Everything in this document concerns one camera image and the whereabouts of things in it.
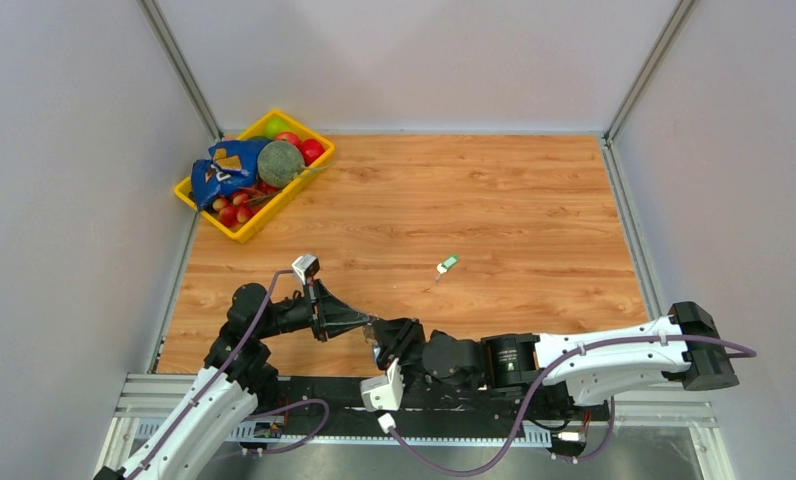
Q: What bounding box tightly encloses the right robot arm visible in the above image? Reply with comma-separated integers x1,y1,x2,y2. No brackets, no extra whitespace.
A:
360,302,756,418

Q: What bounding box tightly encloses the metal key holder red handle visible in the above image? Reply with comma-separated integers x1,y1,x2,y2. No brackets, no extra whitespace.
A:
362,324,380,356

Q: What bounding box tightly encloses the key with green tag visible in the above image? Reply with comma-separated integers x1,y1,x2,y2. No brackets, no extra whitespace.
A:
435,255,460,282

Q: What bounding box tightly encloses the green melon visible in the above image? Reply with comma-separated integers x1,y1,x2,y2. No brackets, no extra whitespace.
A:
257,141,306,189

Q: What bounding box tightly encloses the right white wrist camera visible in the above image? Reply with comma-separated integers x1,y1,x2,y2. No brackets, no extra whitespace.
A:
359,361,405,412

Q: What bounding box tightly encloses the yellow plastic bin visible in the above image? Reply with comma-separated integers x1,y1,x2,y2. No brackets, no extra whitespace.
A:
174,110,335,243

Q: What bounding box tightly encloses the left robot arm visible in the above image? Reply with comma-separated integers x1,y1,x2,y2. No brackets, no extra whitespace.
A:
96,280,375,479

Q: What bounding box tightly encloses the left frame post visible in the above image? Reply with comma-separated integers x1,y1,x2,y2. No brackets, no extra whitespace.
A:
137,0,223,141

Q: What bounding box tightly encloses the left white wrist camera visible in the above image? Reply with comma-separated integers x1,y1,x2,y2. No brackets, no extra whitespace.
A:
291,253,320,285

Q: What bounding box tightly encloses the bunch of red cherries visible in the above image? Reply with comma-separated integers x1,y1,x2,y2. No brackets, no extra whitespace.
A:
209,186,279,230

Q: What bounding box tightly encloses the red tomato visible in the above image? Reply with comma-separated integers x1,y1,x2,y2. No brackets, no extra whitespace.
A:
298,138,325,166

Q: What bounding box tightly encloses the blue snack bag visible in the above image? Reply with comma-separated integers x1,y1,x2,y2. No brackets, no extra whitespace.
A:
190,140,269,210

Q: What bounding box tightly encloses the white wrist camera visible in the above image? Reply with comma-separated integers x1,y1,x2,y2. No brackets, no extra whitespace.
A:
291,253,320,285
359,361,405,412

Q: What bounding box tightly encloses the red apple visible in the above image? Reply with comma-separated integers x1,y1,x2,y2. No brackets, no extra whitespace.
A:
274,131,302,148

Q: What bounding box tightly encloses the right frame post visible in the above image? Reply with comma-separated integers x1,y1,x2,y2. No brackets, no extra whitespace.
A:
604,0,698,145

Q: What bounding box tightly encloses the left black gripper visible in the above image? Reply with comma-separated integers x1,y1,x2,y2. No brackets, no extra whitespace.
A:
256,276,369,341

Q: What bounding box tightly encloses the frame post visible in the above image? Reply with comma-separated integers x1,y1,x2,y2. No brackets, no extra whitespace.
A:
137,0,223,141
604,0,698,145

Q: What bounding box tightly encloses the green apple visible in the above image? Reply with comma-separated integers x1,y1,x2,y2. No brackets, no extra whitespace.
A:
263,116,292,140

